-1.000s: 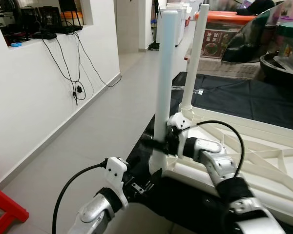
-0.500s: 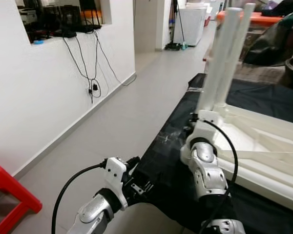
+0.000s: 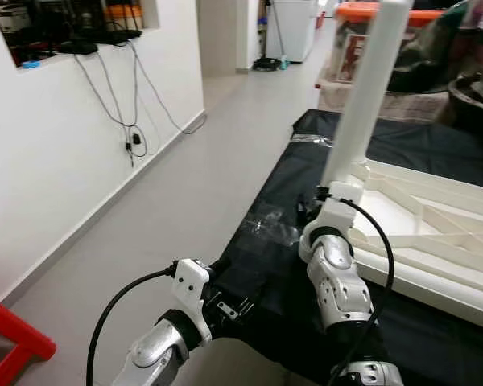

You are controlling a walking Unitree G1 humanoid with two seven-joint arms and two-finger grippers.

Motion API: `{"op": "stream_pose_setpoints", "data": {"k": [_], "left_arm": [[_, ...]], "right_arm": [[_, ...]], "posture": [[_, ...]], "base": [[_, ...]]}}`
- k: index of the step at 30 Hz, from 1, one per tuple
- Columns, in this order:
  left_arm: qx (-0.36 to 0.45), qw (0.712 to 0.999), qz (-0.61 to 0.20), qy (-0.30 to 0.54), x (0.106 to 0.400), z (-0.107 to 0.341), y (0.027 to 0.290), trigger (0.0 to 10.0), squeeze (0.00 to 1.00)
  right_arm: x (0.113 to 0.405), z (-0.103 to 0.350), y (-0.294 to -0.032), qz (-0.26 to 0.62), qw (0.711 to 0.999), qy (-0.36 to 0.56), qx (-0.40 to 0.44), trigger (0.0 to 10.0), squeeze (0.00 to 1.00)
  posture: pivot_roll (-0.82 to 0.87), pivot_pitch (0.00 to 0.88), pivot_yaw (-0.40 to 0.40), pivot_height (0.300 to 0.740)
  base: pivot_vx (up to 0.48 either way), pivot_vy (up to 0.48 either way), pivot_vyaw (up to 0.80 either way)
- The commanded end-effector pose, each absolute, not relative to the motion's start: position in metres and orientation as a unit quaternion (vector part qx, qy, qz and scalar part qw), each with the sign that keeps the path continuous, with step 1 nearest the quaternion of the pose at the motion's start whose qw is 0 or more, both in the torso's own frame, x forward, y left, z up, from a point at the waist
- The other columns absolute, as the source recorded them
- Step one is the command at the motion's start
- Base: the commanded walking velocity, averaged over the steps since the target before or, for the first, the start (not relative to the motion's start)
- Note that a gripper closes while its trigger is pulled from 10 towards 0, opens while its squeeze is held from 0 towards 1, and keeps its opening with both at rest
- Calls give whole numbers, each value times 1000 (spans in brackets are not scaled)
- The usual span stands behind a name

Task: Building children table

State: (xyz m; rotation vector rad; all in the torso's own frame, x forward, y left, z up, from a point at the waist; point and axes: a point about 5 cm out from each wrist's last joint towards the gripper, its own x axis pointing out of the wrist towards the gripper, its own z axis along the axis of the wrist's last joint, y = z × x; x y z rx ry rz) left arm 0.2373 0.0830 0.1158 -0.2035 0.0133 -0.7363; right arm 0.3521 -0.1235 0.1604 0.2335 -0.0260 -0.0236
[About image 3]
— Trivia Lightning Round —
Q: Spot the clear tape patch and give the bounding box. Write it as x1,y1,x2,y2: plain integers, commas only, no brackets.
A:
246,211,303,242

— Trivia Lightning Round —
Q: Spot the clear tape strip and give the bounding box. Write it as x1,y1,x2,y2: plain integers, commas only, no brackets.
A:
294,133,335,147

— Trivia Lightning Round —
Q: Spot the white plastic table top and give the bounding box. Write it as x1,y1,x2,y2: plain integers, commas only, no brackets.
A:
346,161,483,332

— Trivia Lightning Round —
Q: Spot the small black green device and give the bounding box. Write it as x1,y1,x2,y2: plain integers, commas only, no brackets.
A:
252,55,291,72

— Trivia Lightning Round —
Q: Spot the beige low bench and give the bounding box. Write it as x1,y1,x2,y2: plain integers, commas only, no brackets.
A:
316,80,460,121

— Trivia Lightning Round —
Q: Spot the white appliance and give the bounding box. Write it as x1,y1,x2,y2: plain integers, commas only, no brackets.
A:
266,0,319,64

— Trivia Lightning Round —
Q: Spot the black round basin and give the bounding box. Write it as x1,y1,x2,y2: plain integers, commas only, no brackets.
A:
449,72,483,133

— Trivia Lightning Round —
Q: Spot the storage box with orange lid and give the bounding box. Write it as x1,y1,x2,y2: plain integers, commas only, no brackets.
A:
330,2,448,85

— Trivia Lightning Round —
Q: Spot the red plastic stool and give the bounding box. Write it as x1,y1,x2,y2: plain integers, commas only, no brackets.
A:
0,291,57,386

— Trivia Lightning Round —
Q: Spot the black router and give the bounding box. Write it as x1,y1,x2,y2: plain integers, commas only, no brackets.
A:
56,24,146,55

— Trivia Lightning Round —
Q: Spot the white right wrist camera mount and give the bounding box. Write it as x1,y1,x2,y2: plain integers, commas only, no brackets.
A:
299,181,365,262

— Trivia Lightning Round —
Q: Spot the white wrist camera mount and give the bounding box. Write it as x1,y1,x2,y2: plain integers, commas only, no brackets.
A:
171,257,214,343
299,181,365,262

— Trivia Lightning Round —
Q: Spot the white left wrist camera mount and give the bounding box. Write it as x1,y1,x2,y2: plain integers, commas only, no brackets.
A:
171,257,214,343

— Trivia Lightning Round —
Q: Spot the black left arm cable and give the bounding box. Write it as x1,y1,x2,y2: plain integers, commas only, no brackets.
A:
85,261,178,386

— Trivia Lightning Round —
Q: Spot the thin black wall cable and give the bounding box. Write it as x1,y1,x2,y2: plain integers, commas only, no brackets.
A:
72,44,206,166

